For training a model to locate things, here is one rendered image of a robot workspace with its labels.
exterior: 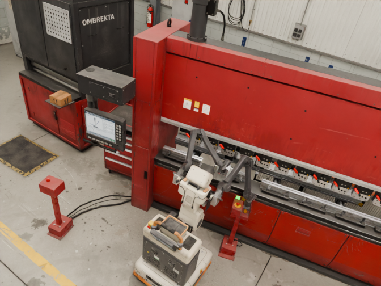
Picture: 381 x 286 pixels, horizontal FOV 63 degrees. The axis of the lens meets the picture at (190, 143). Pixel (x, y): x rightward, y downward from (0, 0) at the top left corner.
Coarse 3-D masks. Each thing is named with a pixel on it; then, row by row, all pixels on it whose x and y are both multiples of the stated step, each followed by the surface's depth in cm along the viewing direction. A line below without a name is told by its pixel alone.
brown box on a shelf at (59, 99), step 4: (56, 92) 422; (60, 92) 423; (64, 92) 423; (52, 96) 412; (56, 96) 412; (60, 96) 414; (64, 96) 416; (68, 96) 419; (48, 100) 423; (52, 100) 416; (56, 100) 412; (60, 100) 410; (64, 100) 415; (68, 100) 422; (72, 100) 431; (52, 104) 416; (56, 104) 417; (60, 104) 413; (64, 104) 418; (68, 104) 421
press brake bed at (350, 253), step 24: (168, 168) 373; (168, 192) 396; (240, 192) 351; (216, 216) 387; (264, 216) 357; (288, 216) 344; (240, 240) 394; (264, 240) 382; (288, 240) 363; (312, 240) 349; (336, 240) 337; (360, 240) 325; (312, 264) 377; (336, 264) 357; (360, 264) 343
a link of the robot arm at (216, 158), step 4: (204, 132) 312; (200, 136) 316; (204, 136) 314; (204, 140) 315; (208, 140) 316; (208, 144) 316; (208, 148) 317; (212, 148) 318; (212, 152) 318; (212, 156) 319; (216, 156) 319; (216, 160) 318; (220, 160) 320; (216, 164) 323
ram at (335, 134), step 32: (192, 64) 302; (192, 96) 321; (224, 96) 308; (256, 96) 295; (288, 96) 284; (320, 96) 273; (224, 128) 327; (256, 128) 313; (288, 128) 301; (320, 128) 289; (352, 128) 278; (288, 160) 319; (320, 160) 306; (352, 160) 294
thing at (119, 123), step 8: (96, 112) 304; (104, 112) 310; (112, 120) 299; (120, 120) 298; (120, 128) 301; (88, 136) 324; (96, 136) 320; (120, 136) 306; (104, 144) 321; (112, 144) 317; (120, 144) 312
